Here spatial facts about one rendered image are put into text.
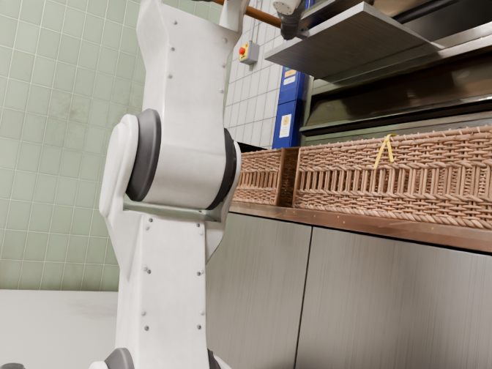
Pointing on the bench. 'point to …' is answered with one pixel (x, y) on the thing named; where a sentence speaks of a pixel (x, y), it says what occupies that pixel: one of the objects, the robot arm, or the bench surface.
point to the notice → (285, 126)
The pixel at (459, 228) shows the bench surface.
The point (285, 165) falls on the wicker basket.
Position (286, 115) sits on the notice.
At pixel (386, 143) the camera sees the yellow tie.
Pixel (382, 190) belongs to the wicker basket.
